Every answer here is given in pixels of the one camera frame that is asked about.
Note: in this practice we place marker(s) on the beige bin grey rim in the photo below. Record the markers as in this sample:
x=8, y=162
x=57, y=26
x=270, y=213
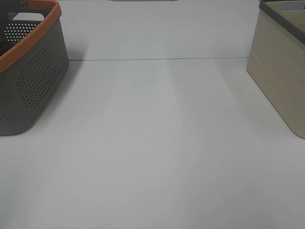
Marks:
x=277, y=59

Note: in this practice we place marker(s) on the grey perforated basket orange rim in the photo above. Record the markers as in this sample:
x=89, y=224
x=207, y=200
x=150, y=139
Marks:
x=33, y=61

